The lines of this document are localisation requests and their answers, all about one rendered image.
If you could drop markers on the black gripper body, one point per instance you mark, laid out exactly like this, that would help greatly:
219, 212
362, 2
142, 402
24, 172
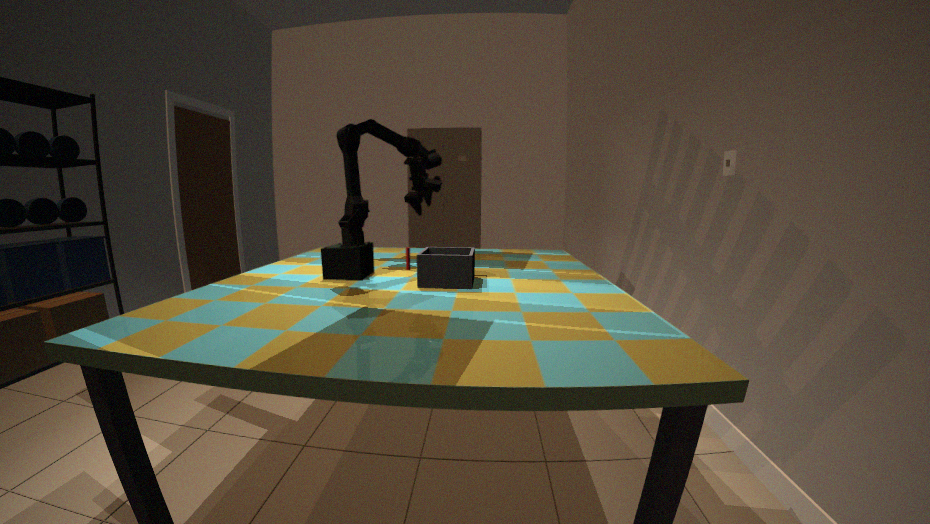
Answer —
416, 197

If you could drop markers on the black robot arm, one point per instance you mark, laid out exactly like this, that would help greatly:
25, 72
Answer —
356, 209

